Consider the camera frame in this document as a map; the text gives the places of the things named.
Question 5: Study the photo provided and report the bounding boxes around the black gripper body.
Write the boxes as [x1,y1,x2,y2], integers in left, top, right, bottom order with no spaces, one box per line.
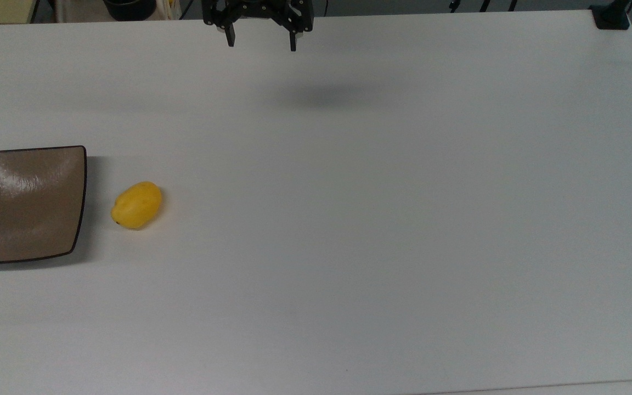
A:
[202,0,315,32]

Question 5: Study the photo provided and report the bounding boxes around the yellow potato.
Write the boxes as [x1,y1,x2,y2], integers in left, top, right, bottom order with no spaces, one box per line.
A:
[110,181,163,230]

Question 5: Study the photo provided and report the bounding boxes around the brown square ceramic plate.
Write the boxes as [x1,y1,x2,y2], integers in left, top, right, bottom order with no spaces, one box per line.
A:
[0,145,88,266]

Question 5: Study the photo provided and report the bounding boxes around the black round bucket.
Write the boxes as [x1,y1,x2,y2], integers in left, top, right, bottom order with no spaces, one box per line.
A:
[103,0,157,22]

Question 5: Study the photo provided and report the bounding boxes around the black tripod legs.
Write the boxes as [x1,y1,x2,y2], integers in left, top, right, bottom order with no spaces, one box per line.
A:
[448,0,518,13]

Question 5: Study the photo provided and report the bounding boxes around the black table clamp mount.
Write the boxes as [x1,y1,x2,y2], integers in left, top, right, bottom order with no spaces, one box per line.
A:
[589,0,632,30]

